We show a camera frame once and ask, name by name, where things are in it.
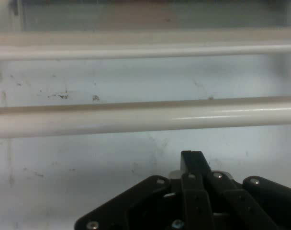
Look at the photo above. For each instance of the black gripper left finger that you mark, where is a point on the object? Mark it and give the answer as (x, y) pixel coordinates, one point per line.
(140, 203)

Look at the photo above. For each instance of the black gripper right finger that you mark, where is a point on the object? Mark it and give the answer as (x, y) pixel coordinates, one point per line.
(255, 203)

